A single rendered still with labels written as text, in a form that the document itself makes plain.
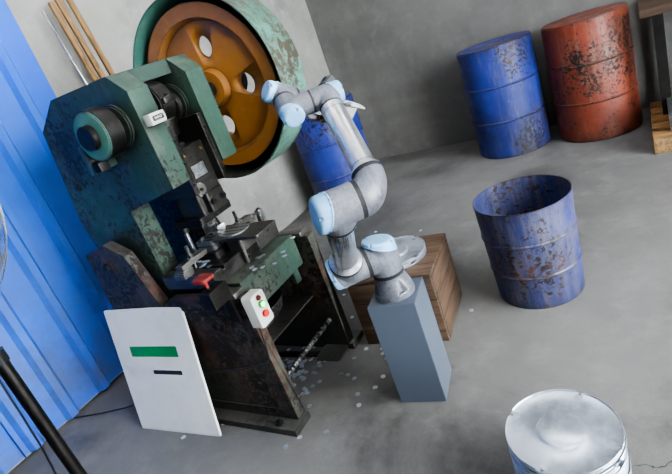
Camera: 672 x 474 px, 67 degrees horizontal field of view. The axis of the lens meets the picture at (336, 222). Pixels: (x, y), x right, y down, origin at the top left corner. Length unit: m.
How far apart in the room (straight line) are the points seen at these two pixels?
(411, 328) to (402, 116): 3.62
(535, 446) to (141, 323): 1.65
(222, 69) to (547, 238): 1.55
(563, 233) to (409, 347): 0.82
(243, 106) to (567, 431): 1.73
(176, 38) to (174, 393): 1.57
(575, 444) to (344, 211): 0.84
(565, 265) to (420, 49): 3.14
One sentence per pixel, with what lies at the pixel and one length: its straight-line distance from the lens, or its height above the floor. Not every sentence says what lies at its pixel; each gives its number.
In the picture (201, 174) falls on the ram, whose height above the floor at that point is 1.04.
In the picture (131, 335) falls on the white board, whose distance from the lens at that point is 2.50.
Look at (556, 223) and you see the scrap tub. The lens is 2.25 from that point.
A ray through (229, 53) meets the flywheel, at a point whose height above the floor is 1.44.
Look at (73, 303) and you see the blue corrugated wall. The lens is 3.15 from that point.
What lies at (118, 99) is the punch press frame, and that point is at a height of 1.42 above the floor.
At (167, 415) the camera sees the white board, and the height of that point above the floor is 0.08.
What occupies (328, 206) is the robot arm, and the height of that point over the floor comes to 0.96.
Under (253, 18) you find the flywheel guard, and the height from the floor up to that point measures 1.53.
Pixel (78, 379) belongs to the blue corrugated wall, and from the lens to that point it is 3.20.
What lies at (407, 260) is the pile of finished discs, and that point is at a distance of 2.25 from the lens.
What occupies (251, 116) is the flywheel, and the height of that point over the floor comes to 1.16.
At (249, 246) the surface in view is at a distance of 2.12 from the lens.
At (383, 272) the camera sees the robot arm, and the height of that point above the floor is 0.57.
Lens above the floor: 1.39
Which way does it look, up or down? 20 degrees down
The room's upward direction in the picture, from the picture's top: 20 degrees counter-clockwise
